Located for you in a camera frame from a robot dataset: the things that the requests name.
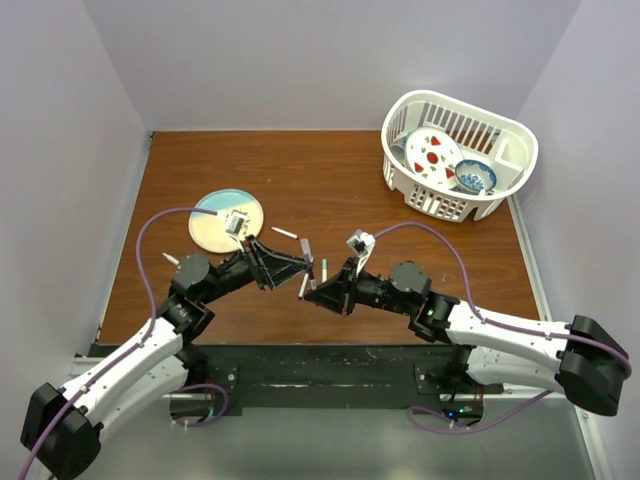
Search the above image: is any purple cable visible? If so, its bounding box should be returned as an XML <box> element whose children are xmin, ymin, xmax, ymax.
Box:
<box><xmin>17</xmin><ymin>208</ymin><xmax>236</xmax><ymax>480</ymax></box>
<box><xmin>372</xmin><ymin>222</ymin><xmax>634</xmax><ymax>435</ymax></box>

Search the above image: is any white pen at table edge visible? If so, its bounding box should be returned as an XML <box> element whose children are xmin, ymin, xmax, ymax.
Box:
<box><xmin>162</xmin><ymin>252</ymin><xmax>179</xmax><ymax>266</ymax></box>

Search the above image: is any white plastic dish basket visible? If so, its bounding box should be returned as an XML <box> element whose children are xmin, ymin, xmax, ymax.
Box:
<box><xmin>381</xmin><ymin>90</ymin><xmax>539</xmax><ymax>223</ymax></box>

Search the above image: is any red-tipped white marker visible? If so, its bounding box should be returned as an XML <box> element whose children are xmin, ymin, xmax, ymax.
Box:
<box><xmin>270</xmin><ymin>226</ymin><xmax>299</xmax><ymax>240</ymax></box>

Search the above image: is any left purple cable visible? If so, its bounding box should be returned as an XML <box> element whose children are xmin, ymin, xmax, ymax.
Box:
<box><xmin>17</xmin><ymin>208</ymin><xmax>236</xmax><ymax>480</ymax></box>

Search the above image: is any small black-tipped white marker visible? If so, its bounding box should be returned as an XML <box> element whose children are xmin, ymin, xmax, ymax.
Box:
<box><xmin>297</xmin><ymin>272</ymin><xmax>309</xmax><ymax>300</ymax></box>

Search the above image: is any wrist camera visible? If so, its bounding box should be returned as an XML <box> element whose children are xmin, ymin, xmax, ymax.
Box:
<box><xmin>346</xmin><ymin>229</ymin><xmax>376</xmax><ymax>276</ymax></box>
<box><xmin>224</xmin><ymin>209</ymin><xmax>249</xmax><ymax>250</ymax></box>

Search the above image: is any strawberry pattern plate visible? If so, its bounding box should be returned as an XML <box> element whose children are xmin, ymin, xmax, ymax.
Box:
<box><xmin>404</xmin><ymin>127</ymin><xmax>463</xmax><ymax>189</ymax></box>

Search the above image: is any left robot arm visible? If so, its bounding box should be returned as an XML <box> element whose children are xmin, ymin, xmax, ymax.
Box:
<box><xmin>19</xmin><ymin>236</ymin><xmax>307</xmax><ymax>479</ymax></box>

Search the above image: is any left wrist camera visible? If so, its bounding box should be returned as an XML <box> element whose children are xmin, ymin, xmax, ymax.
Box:
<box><xmin>224</xmin><ymin>209</ymin><xmax>249</xmax><ymax>250</ymax></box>

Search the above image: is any round pastel plate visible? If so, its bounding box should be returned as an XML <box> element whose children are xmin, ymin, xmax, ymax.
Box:
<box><xmin>188</xmin><ymin>189</ymin><xmax>264</xmax><ymax>254</ymax></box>

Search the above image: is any purple pen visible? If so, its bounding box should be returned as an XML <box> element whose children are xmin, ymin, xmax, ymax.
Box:
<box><xmin>307</xmin><ymin>258</ymin><xmax>317</xmax><ymax>290</ymax></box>

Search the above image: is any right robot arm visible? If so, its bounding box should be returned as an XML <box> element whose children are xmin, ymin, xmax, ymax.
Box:
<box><xmin>304</xmin><ymin>258</ymin><xmax>630</xmax><ymax>417</ymax></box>

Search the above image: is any grey pen cap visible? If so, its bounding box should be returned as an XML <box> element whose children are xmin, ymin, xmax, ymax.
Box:
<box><xmin>300</xmin><ymin>238</ymin><xmax>312</xmax><ymax>262</ymax></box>

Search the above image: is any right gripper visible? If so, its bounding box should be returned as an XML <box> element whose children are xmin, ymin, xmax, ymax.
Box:
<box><xmin>305</xmin><ymin>257</ymin><xmax>413</xmax><ymax>317</ymax></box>

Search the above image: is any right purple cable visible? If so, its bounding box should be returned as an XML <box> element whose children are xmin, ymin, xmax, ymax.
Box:
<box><xmin>372</xmin><ymin>222</ymin><xmax>634</xmax><ymax>435</ymax></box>

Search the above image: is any blue and white bowl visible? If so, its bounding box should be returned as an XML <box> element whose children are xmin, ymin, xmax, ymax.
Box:
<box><xmin>454</xmin><ymin>159</ymin><xmax>497</xmax><ymax>195</ymax></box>

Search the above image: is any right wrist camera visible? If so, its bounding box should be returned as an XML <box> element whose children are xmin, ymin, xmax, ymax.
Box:
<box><xmin>346</xmin><ymin>229</ymin><xmax>376</xmax><ymax>276</ymax></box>

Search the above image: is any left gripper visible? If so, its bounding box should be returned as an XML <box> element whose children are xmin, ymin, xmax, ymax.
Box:
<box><xmin>199</xmin><ymin>234</ymin><xmax>307</xmax><ymax>305</ymax></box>

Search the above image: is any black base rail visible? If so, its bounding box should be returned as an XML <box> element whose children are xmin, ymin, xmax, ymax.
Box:
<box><xmin>169</xmin><ymin>344</ymin><xmax>489</xmax><ymax>422</ymax></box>

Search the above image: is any white marker with green end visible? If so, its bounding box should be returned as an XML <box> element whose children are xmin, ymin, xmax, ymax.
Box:
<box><xmin>321</xmin><ymin>258</ymin><xmax>328</xmax><ymax>283</ymax></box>

